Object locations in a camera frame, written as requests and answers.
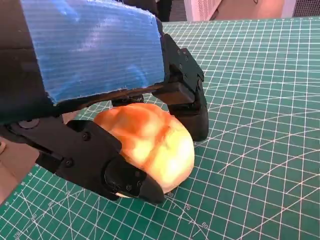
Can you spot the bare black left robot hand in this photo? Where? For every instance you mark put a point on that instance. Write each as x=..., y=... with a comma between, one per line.
x=87, y=55

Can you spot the round bread bun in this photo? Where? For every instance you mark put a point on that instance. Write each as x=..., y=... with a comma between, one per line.
x=160, y=155

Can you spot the white perforated metal cabinet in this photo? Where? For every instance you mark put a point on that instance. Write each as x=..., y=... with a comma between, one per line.
x=202, y=8

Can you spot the green cutting mat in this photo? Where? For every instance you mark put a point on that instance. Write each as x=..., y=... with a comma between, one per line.
x=250, y=125

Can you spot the white cabinet dark mesh door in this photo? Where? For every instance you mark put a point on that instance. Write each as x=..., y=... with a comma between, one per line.
x=307, y=7

